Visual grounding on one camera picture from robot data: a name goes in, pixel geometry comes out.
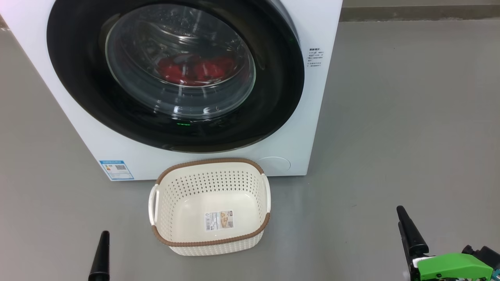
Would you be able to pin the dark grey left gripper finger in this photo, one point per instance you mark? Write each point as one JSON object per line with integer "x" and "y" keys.
{"x": 100, "y": 265}

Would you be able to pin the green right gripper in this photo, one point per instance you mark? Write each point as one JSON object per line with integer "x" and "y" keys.
{"x": 453, "y": 267}

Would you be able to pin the red and white garment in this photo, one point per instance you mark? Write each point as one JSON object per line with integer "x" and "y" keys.
{"x": 175, "y": 72}

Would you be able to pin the cream basket with brown rim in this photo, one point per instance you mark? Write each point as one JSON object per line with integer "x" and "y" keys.
{"x": 211, "y": 244}

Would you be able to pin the white front-load washing machine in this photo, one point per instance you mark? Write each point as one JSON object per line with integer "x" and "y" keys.
{"x": 58, "y": 78}

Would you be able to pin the blue energy label sticker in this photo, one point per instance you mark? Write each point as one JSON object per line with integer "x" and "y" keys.
{"x": 116, "y": 169}

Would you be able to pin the round white filter cover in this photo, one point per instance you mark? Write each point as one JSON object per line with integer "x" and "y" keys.
{"x": 274, "y": 166}

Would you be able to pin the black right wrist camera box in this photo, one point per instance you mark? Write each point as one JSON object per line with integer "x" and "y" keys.
{"x": 488, "y": 255}

